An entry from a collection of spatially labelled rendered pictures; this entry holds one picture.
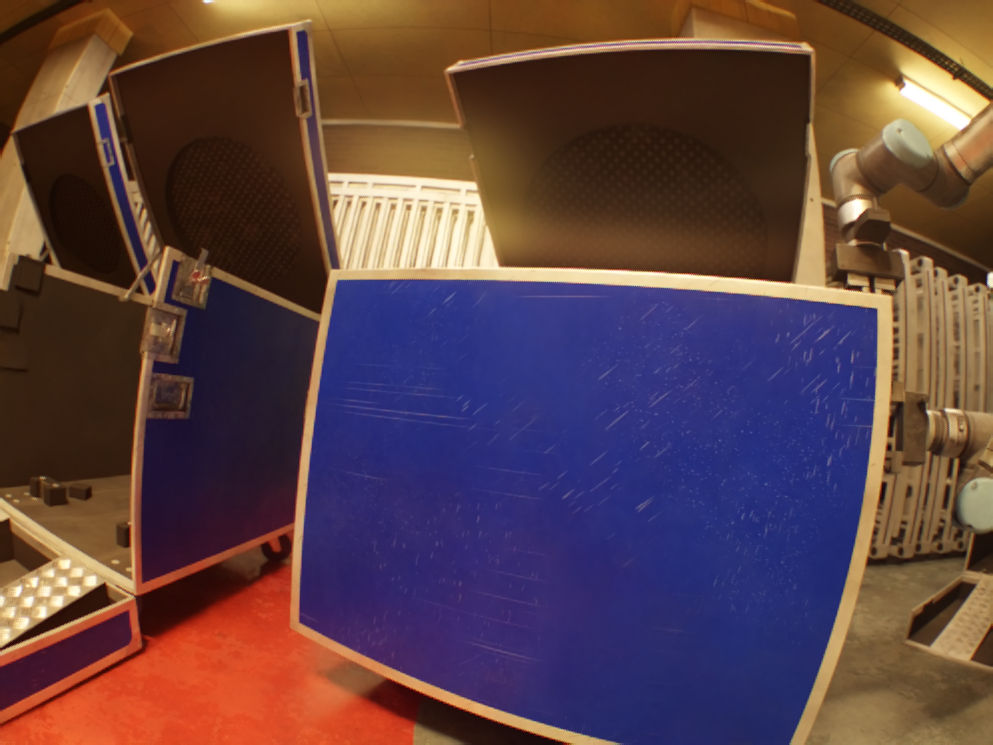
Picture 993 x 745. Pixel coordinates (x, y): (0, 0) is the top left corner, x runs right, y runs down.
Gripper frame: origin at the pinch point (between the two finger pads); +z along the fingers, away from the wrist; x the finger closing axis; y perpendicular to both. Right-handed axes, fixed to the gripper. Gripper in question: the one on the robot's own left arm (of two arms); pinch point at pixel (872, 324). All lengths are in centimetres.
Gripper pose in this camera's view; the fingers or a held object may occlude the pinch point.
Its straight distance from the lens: 87.2
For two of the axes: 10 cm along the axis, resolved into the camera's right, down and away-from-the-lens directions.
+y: 3.6, 2.9, 8.9
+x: -9.1, -1.0, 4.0
